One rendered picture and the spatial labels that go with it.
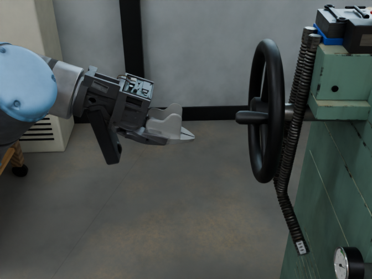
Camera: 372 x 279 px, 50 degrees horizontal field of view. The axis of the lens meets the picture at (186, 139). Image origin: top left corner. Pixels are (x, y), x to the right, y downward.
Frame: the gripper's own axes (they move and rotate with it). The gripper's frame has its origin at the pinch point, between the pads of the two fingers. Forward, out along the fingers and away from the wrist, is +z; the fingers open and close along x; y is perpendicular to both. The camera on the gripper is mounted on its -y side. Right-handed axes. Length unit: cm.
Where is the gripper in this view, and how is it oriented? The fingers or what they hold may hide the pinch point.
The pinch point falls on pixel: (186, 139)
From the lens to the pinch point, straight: 72.6
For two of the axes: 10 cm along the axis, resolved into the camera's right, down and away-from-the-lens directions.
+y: 3.4, -7.8, -5.3
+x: 0.2, -5.6, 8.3
